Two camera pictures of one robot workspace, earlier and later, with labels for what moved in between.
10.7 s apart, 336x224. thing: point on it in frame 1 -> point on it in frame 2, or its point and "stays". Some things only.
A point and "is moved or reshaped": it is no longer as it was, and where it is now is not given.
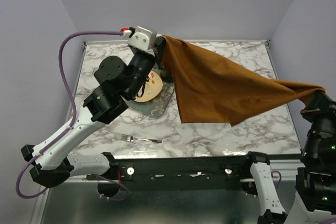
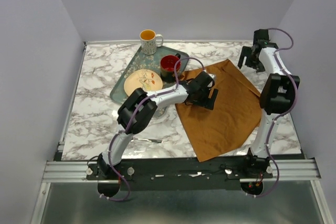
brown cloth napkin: x=210 y=89 is moved or reshaped
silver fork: x=131 y=138 stays
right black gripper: x=320 y=103 -> x=245 y=52
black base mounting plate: x=179 y=173 stays
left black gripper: x=159 y=47 -> x=207 y=103
